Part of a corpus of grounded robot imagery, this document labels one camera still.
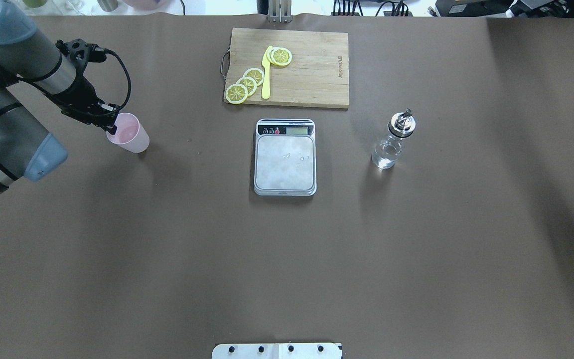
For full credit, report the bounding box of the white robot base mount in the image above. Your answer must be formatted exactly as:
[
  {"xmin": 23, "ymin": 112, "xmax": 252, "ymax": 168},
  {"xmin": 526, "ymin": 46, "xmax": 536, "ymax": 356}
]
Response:
[{"xmin": 211, "ymin": 342, "xmax": 344, "ymax": 359}]

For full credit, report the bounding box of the silver digital kitchen scale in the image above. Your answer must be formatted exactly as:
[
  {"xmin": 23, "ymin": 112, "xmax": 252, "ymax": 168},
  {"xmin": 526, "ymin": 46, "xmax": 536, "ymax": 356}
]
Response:
[{"xmin": 252, "ymin": 118, "xmax": 317, "ymax": 197}]

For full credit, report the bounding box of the green cup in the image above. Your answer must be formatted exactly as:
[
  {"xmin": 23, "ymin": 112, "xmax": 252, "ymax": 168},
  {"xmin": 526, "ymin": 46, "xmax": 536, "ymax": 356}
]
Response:
[{"xmin": 22, "ymin": 0, "xmax": 48, "ymax": 9}]

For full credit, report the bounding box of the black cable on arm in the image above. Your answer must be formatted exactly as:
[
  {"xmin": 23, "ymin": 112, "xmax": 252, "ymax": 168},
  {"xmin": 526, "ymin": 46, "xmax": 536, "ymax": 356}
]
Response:
[{"xmin": 95, "ymin": 47, "xmax": 132, "ymax": 118}]

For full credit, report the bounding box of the yellow plastic knife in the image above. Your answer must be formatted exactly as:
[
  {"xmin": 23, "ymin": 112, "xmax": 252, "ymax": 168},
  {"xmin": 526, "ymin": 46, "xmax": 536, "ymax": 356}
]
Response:
[{"xmin": 261, "ymin": 45, "xmax": 273, "ymax": 100}]

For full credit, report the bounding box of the glass sauce bottle steel spout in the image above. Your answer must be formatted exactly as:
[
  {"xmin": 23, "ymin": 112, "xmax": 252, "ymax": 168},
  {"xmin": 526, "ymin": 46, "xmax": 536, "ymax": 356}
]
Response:
[{"xmin": 371, "ymin": 108, "xmax": 417, "ymax": 170}]

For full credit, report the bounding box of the pink plastic cup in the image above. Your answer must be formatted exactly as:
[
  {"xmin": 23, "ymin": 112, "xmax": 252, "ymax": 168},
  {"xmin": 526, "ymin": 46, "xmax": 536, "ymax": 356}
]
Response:
[{"xmin": 106, "ymin": 112, "xmax": 150, "ymax": 153}]

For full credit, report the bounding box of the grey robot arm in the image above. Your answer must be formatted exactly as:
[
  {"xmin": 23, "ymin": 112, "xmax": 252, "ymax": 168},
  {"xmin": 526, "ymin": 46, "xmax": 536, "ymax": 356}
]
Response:
[{"xmin": 0, "ymin": 0, "xmax": 125, "ymax": 195}]

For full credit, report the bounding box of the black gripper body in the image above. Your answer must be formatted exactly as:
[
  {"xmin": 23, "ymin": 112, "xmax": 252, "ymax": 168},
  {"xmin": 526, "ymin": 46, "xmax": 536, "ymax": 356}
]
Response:
[{"xmin": 55, "ymin": 39, "xmax": 119, "ymax": 131}]

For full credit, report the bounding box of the lemon slice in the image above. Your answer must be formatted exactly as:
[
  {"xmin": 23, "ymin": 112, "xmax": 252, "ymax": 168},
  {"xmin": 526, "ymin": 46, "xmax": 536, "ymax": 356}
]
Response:
[
  {"xmin": 273, "ymin": 47, "xmax": 293, "ymax": 67},
  {"xmin": 224, "ymin": 83, "xmax": 249, "ymax": 105},
  {"xmin": 236, "ymin": 76, "xmax": 258, "ymax": 97},
  {"xmin": 244, "ymin": 67, "xmax": 265, "ymax": 86},
  {"xmin": 265, "ymin": 47, "xmax": 278, "ymax": 65}
]

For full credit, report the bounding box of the pink bowl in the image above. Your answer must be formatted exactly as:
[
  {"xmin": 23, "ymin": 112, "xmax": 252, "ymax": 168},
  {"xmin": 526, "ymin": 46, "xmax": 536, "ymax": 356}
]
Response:
[{"xmin": 123, "ymin": 0, "xmax": 169, "ymax": 11}]

